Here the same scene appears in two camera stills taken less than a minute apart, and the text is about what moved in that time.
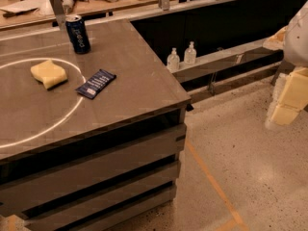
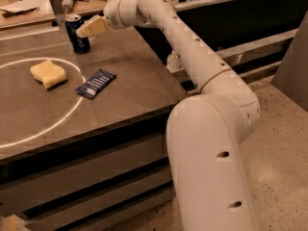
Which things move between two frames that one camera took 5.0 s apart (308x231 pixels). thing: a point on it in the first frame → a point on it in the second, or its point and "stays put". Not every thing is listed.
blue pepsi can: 78,34 stays put
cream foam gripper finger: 295,93 → 95,25
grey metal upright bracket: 58,7 stays put
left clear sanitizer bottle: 173,61 stays put
